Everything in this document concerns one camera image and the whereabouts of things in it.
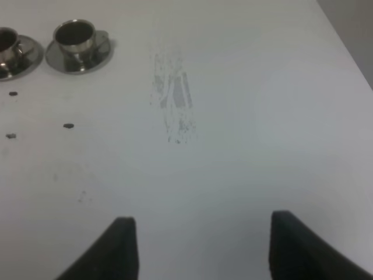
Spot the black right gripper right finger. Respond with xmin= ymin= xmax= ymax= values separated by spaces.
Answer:
xmin=269 ymin=211 xmax=372 ymax=280

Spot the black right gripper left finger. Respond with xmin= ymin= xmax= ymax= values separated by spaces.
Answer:
xmin=58 ymin=217 xmax=139 ymax=279

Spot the right stainless steel saucer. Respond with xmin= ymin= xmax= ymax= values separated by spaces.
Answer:
xmin=45 ymin=30 xmax=114 ymax=75

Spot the stainless steel saucer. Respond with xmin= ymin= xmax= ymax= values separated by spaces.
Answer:
xmin=1 ymin=35 xmax=44 ymax=82
xmin=45 ymin=30 xmax=114 ymax=75

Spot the left stainless steel saucer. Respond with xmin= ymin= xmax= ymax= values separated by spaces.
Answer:
xmin=1 ymin=35 xmax=44 ymax=82

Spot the right stainless steel teacup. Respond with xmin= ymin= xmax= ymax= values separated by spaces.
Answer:
xmin=53 ymin=19 xmax=109 ymax=56

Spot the stainless steel teacup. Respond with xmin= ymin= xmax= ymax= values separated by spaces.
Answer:
xmin=53 ymin=19 xmax=109 ymax=56
xmin=1 ymin=27 xmax=23 ymax=64

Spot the left stainless steel teacup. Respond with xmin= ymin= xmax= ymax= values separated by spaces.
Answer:
xmin=1 ymin=27 xmax=23 ymax=64

